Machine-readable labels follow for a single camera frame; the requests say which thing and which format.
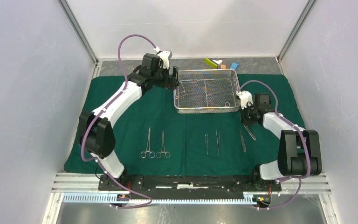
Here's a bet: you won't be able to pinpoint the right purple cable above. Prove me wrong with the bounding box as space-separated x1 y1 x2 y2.
236 80 311 211

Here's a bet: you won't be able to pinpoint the metal mesh instrument tray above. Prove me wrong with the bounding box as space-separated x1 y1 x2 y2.
173 69 240 114

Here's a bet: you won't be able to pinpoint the green surgical cloth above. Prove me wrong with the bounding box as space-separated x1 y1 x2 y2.
63 73 306 177

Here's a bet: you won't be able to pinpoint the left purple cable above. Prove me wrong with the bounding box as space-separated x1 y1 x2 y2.
80 34 161 210

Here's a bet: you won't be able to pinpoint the white small block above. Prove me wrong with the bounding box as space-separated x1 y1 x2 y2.
212 60 223 69

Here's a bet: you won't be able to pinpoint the steel forceps near tray edge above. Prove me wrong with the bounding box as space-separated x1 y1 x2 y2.
179 80 194 96

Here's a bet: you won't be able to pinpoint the blue small block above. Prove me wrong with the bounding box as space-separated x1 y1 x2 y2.
230 63 239 70

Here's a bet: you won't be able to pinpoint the pointed steel tweezers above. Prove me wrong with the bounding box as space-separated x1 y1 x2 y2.
216 130 220 155

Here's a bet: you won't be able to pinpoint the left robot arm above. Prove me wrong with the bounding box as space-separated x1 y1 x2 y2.
77 50 179 190

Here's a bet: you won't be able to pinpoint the steel forceps with ring handles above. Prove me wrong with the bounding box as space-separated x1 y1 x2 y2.
140 128 156 159

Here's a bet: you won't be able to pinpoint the purple cable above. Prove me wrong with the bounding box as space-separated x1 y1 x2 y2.
236 80 311 211
80 34 161 210

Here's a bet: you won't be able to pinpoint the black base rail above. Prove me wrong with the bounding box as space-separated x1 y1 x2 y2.
98 174 282 207

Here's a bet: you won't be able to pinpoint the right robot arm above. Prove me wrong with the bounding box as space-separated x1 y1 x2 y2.
236 91 322 190

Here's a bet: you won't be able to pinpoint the yellow-green lego brick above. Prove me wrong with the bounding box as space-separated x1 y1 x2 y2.
204 58 219 69

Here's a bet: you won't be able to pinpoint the steel scalpel handle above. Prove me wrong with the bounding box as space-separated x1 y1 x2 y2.
244 125 256 141

